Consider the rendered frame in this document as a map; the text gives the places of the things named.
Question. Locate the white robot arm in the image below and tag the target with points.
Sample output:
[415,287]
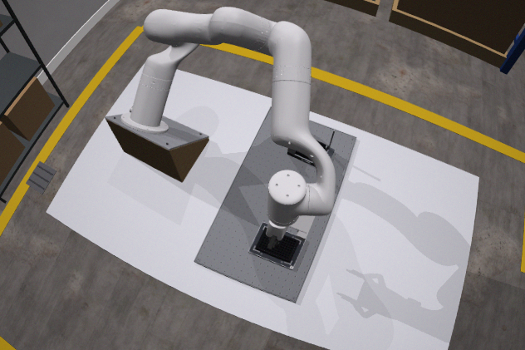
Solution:
[290,199]

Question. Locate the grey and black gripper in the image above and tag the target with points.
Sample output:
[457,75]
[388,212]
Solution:
[275,232]

